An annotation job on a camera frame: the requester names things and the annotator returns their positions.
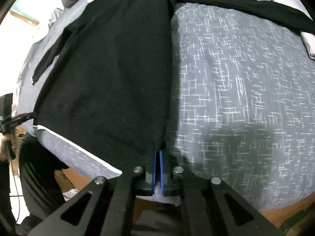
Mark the folded light grey garment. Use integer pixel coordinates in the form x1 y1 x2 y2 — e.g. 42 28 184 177
260 0 315 61

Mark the person left hand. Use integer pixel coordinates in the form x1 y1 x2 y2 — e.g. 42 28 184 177
1 128 18 161

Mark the blue patterned bed sheet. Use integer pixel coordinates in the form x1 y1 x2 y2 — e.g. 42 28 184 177
18 0 314 210

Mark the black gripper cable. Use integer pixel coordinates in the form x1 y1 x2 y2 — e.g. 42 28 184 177
9 161 24 224

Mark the black sweater white trim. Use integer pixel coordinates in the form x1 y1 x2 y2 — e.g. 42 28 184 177
31 0 315 158

